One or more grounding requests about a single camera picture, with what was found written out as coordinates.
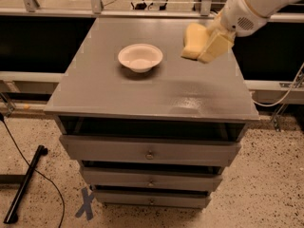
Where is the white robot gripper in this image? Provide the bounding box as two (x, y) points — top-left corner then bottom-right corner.
(198, 0), (268, 64)

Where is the yellow sponge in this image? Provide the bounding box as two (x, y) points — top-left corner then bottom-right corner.
(181, 23), (209, 60)

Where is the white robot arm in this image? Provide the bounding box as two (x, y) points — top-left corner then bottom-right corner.
(197, 0), (300, 64)

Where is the white paper bowl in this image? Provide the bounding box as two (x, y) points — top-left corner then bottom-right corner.
(118, 44), (163, 73)

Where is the grey drawer cabinet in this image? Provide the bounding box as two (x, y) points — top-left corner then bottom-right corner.
(46, 17), (258, 198)

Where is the top grey drawer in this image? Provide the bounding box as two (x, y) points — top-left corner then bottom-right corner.
(60, 135), (240, 166)

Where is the grey drawer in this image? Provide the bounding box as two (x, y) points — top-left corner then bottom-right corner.
(93, 190), (211, 209)
(60, 135), (240, 166)
(80, 167), (222, 192)

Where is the middle grey drawer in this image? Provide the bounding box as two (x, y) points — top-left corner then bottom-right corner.
(80, 167), (222, 192)

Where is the bottom grey drawer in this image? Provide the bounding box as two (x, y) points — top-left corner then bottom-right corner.
(93, 190), (211, 209)

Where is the grey tape cross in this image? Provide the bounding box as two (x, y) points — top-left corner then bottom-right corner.
(75, 188), (94, 220)

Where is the black stand leg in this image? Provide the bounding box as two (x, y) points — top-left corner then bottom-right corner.
(0, 145), (48, 224)

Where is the white cable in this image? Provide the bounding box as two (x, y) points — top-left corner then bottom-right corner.
(251, 62), (304, 108)

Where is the metal railing frame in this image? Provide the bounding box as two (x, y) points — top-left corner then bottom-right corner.
(0, 0), (304, 105)

